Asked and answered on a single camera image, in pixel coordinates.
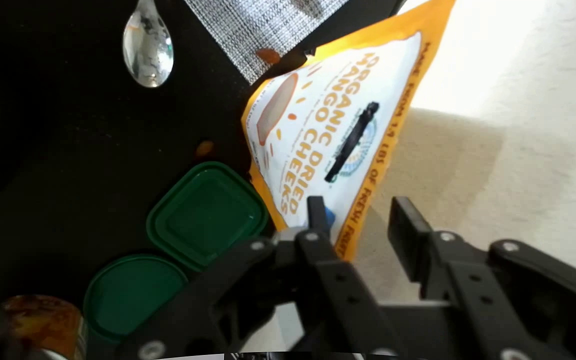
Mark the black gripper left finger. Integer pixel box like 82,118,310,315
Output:
305,196,329,241

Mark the silver spoon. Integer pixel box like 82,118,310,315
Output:
122,0,173,88

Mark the jar with orange contents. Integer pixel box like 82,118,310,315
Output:
1,294,84,360

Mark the grey checkered placemat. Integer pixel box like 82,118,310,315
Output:
184,0,348,85

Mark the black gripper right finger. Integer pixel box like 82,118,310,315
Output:
388,196,431,298

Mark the green square lid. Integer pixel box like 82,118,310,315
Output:
145,162,268,273

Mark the white yellow dried mango pack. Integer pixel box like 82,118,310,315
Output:
241,0,456,260

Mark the green round lid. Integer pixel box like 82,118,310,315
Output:
82,255,188,359

